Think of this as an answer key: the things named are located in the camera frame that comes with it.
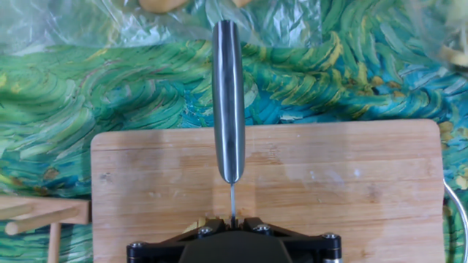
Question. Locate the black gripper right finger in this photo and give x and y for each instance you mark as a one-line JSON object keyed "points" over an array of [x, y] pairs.
{"points": [[252, 223]]}

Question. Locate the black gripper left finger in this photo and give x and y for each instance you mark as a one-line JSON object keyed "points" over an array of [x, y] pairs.
{"points": [[215, 223]]}

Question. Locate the steel kitchen knife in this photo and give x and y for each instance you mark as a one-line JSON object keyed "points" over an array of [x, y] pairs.
{"points": [[228, 109]]}

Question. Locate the peeled potato piece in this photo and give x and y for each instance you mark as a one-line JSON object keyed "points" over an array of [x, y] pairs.
{"points": [[193, 225]]}

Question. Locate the wooden cutting board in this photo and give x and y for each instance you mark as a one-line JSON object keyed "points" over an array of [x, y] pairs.
{"points": [[329, 190]]}

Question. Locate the wooden peg rack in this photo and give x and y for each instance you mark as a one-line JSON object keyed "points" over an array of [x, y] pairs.
{"points": [[44, 208]]}

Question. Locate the painted landscape tablecloth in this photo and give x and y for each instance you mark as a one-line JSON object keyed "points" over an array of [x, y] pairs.
{"points": [[91, 98]]}

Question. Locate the whole potato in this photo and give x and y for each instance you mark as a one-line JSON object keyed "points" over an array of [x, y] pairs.
{"points": [[241, 3], [161, 5]]}

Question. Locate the clear plastic bag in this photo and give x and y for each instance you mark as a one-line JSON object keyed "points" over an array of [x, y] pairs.
{"points": [[73, 22]]}

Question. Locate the bag of chopped potato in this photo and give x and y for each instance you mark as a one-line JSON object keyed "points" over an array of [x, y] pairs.
{"points": [[453, 55]]}

